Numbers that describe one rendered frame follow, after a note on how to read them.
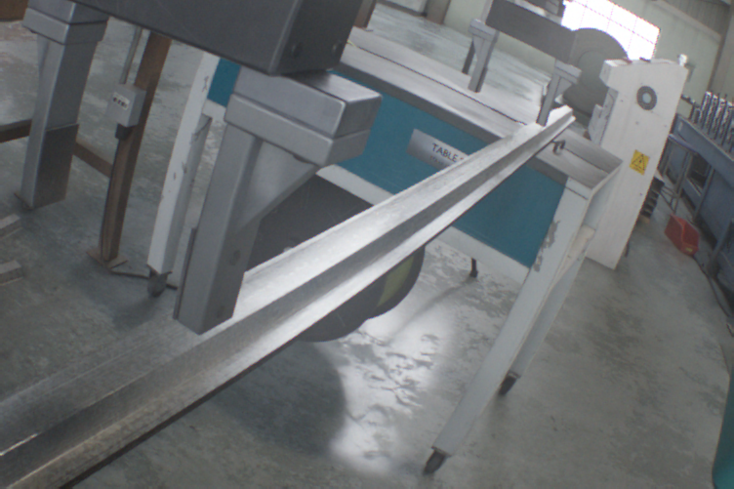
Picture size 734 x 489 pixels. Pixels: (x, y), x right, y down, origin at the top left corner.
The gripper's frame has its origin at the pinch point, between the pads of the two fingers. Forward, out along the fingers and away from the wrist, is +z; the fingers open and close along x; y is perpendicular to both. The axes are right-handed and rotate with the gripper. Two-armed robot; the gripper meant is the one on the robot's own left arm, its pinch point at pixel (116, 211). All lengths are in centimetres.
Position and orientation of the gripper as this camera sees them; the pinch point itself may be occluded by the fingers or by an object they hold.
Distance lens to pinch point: 30.7
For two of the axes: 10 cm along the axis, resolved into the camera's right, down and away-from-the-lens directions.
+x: 8.6, 4.2, -2.9
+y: -4.0, 1.8, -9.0
